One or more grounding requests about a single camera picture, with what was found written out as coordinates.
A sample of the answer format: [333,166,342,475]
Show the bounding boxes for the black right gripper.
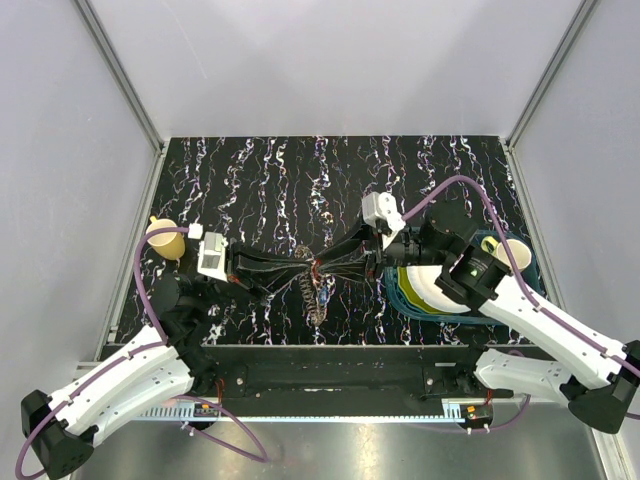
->
[316,212,451,283]

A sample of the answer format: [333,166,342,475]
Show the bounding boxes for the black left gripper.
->
[195,238,311,312]

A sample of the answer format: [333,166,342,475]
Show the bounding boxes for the red plastic key tag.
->
[310,259,321,282]

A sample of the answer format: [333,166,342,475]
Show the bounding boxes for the blue plastic key tag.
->
[318,288,330,304]

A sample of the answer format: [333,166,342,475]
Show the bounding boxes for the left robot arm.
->
[19,239,310,479]

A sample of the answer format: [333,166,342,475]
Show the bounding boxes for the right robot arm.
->
[315,203,639,434]

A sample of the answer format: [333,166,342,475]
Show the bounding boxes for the yellow-green plate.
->
[397,267,429,311]

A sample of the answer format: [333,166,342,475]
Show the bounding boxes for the white plate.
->
[406,266,469,314]

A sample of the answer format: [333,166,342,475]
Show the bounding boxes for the yellow mug on table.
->
[146,216,186,261]

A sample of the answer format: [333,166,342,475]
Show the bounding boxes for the cream mug in basket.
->
[481,236,533,272]

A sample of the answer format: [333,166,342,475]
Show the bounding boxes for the teal plastic dish basket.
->
[384,231,546,326]

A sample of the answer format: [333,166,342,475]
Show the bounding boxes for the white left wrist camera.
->
[188,223,229,283]

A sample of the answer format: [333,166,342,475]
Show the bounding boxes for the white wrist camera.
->
[361,192,406,235]
[188,223,229,283]

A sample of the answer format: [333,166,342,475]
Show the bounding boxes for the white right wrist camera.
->
[361,192,406,235]

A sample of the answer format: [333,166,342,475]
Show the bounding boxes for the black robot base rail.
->
[139,343,561,406]

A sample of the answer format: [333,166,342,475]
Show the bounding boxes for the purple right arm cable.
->
[399,174,640,434]

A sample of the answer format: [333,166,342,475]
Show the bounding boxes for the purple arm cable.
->
[399,174,640,434]
[14,227,271,479]

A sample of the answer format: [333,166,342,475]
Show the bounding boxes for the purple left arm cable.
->
[14,227,271,479]

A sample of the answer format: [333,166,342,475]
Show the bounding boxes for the left aluminium frame post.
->
[71,0,165,154]

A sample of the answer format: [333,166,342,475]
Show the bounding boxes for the aluminium frame post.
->
[504,0,600,149]
[71,0,165,154]

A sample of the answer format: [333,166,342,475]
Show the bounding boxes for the right aluminium frame post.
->
[504,0,600,149]

